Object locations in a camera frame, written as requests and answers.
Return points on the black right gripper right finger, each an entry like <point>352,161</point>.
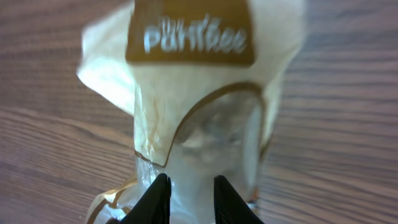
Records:
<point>229,207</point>

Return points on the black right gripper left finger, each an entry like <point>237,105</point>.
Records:
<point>154,206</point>

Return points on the beige plastic pouch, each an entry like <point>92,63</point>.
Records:
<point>202,81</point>

